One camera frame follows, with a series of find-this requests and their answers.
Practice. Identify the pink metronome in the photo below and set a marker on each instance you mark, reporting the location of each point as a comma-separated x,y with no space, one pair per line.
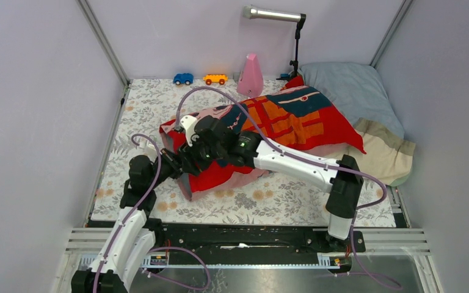
250,82

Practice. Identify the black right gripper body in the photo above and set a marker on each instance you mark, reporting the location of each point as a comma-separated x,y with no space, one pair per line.
203,154

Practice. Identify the floral table mat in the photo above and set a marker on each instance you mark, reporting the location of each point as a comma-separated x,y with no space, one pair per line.
274,199

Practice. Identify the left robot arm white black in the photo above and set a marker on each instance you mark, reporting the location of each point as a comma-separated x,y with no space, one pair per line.
117,263

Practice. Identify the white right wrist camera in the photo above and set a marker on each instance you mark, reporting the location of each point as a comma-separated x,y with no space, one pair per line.
188,123

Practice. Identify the blue toy car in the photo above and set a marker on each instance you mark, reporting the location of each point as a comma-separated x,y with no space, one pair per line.
183,78

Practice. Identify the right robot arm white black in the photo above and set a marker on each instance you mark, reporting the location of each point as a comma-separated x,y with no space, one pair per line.
341,179

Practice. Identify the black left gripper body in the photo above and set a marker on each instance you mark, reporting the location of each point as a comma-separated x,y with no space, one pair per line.
169,167

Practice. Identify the blue and beige pillow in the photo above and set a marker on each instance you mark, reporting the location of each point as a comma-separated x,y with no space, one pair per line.
358,93

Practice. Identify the white pillow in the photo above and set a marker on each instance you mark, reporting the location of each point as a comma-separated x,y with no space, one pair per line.
183,183

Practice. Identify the orange toy car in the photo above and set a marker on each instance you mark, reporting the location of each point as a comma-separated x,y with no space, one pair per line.
210,79

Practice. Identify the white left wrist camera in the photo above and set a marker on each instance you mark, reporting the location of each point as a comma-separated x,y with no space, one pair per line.
150,151

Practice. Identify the red patterned pillowcase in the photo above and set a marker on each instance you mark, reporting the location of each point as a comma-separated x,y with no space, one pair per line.
299,117

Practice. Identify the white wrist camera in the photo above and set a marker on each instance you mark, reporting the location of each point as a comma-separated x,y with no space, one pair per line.
150,151
188,123

